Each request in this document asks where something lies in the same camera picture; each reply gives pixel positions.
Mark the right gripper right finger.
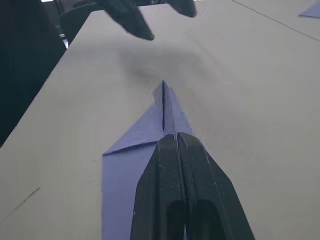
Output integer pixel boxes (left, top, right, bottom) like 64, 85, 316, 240
176, 131, 256, 240

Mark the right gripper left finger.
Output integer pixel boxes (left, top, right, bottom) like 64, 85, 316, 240
129, 134, 188, 240

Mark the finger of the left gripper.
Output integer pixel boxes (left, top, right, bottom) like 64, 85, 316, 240
169, 0, 199, 19
95, 0, 156, 42

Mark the purple paper sheet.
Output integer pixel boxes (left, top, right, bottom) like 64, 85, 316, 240
297, 1, 320, 19
101, 79, 209, 240

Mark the flat purple paper sheet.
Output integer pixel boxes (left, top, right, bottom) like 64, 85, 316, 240
297, 1, 320, 19

